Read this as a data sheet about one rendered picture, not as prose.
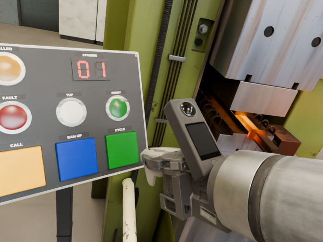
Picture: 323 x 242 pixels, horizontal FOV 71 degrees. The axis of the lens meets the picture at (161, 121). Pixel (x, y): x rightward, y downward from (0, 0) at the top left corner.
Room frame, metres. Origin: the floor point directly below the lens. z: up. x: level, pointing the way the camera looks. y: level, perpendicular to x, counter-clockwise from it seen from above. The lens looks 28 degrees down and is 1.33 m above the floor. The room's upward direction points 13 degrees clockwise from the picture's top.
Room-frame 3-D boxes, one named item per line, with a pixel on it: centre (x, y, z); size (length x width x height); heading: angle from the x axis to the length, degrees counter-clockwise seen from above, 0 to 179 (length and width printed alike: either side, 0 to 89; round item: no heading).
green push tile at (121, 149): (0.42, 0.07, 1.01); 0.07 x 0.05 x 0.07; 130
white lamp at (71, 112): (0.39, 0.18, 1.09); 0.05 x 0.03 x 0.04; 105
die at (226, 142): (0.88, -0.24, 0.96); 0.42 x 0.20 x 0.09; 15
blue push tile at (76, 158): (0.36, 0.15, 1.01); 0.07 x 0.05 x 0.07; 130
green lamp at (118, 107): (0.46, 0.10, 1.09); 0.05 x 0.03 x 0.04; 105
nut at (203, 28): (0.78, -0.06, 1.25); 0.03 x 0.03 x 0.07; 15
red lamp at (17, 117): (0.33, 0.26, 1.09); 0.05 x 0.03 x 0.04; 105
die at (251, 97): (0.88, -0.24, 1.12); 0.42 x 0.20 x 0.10; 15
